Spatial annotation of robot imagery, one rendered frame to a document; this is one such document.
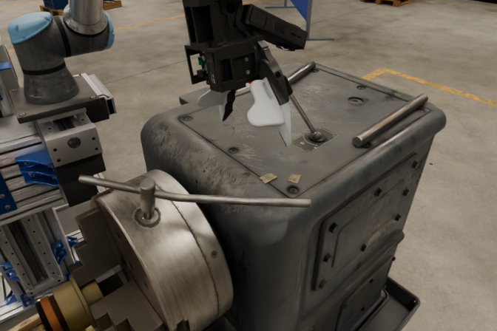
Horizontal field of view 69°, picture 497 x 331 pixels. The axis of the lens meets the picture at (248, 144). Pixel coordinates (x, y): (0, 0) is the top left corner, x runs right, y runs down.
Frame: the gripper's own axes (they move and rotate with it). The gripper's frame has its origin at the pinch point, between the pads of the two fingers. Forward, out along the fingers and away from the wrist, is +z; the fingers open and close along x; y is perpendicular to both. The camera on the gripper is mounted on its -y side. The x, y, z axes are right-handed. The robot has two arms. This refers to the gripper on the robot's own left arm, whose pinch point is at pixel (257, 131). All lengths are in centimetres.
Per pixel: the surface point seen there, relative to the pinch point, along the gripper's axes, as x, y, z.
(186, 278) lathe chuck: -2.9, 15.0, 20.3
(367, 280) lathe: -4, -35, 59
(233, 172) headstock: -8.5, -0.1, 10.3
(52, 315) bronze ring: -14.3, 33.2, 23.2
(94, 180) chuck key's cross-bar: -12.1, 21.2, 3.3
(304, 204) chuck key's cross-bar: 8.6, -0.2, 9.0
